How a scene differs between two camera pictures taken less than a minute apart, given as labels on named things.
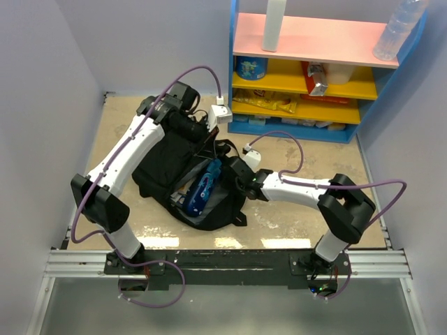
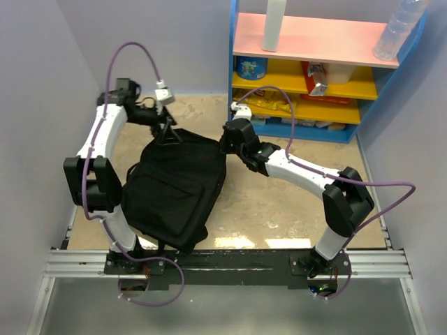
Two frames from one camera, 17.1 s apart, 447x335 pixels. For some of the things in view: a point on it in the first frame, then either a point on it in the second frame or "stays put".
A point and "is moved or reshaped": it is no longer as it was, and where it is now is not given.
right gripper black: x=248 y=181 → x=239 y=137
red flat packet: x=325 y=99 stays put
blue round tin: x=251 y=68 stays put
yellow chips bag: x=270 y=99 stays put
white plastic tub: x=337 y=73 stays put
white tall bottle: x=272 y=25 stays put
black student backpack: x=193 y=180 is moved or reshaped
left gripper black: x=206 y=131 → x=160 y=119
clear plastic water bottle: x=396 y=31 stays put
